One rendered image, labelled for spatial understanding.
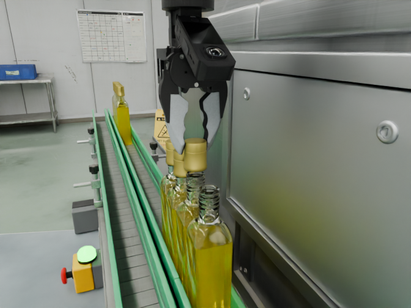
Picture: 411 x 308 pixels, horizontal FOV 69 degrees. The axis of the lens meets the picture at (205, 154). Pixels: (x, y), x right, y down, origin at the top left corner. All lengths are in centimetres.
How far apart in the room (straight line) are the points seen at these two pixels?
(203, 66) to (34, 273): 79
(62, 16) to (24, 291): 563
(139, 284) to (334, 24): 56
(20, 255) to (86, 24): 545
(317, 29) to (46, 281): 84
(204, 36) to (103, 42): 586
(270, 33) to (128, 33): 584
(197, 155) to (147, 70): 594
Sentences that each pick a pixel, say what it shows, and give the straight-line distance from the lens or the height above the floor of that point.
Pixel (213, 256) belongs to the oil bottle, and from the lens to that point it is 44.
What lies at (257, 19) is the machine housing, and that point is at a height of 137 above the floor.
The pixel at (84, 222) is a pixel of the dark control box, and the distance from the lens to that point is 108.
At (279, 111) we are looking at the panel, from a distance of 47.
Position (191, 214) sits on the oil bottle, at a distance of 47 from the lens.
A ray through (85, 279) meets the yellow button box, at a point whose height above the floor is 79.
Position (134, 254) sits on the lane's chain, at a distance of 74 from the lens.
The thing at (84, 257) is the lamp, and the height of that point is 85.
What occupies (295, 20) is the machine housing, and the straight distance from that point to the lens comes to 45.
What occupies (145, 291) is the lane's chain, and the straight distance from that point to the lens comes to 65.
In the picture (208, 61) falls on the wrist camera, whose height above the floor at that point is 131.
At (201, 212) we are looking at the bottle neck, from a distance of 42.
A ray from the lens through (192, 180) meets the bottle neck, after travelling 46.
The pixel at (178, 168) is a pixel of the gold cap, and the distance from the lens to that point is 51.
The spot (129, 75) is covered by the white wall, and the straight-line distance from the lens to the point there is 631.
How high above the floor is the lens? 132
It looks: 19 degrees down
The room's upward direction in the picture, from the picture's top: straight up
